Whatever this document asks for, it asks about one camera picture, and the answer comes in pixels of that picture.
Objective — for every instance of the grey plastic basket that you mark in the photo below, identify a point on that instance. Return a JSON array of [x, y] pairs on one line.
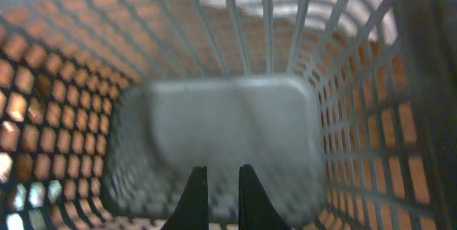
[[345, 109]]

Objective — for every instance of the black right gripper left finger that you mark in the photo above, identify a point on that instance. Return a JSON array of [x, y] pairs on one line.
[[192, 210]]

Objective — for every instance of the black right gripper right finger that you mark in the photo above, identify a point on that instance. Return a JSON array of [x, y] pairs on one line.
[[255, 210]]

